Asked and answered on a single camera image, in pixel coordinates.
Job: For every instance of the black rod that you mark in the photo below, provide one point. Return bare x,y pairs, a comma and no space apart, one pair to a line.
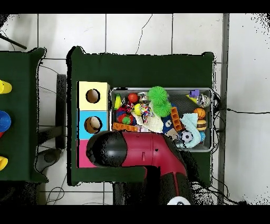
12,42

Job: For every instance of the blue round cap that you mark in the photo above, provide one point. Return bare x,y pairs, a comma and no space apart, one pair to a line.
4,121

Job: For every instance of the yellow cone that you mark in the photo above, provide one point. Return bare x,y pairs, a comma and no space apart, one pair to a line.
3,163
4,87

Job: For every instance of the wooden box with three holes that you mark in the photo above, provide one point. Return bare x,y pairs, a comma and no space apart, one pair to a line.
103,116

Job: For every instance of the yellow ball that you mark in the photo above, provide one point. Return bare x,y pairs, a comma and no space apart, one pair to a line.
137,109

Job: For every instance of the orange plastic tray block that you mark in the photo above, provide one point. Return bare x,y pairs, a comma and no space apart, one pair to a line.
124,127

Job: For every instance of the mint green cloth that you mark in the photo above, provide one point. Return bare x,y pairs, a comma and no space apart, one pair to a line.
192,129

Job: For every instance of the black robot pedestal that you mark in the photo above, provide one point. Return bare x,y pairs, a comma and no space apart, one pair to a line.
126,194

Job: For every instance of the large green spiky ball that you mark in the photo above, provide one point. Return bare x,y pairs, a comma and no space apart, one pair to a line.
157,94

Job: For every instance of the orange plastic toy piece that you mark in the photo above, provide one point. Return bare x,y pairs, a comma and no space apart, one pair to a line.
176,118

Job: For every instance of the colourful polka-dot cloth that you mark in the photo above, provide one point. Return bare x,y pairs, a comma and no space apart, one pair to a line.
146,110

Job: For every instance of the small soccer ball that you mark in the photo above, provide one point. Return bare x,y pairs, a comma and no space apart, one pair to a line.
186,136

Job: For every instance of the black floor stand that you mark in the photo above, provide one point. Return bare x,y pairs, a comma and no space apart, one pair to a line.
61,105

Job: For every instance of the green cloth table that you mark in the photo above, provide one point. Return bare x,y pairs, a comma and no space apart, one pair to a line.
139,72
21,105

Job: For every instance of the cream waffle cloth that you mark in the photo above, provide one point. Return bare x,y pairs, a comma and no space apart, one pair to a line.
155,123

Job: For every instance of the red-orange ball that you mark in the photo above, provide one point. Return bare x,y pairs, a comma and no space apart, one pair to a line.
133,97

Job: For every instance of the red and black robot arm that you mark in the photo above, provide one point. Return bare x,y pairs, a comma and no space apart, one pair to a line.
143,148

